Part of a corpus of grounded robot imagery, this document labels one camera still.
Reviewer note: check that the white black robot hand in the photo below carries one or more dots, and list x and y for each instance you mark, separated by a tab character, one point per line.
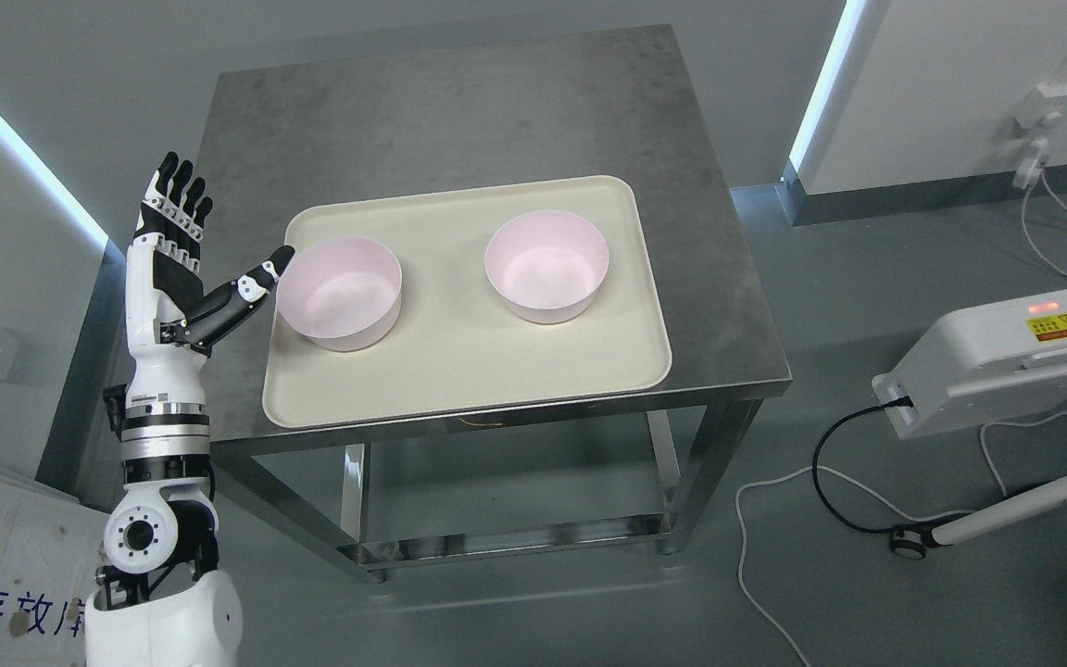
165	304

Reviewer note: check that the pink bowl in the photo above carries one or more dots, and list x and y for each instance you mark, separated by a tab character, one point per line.
344	294
547	265

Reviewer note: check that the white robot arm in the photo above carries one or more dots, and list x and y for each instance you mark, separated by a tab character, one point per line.
161	598

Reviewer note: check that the white signboard with blue text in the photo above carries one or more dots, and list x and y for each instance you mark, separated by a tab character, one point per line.
50	545

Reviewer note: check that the white stand leg with caster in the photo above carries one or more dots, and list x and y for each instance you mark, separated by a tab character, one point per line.
914	542

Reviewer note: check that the white device with warning label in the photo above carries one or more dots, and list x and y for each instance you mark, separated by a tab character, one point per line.
978	365

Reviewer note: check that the white wall plug adapter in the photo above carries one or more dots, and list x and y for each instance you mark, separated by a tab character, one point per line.
1043	110

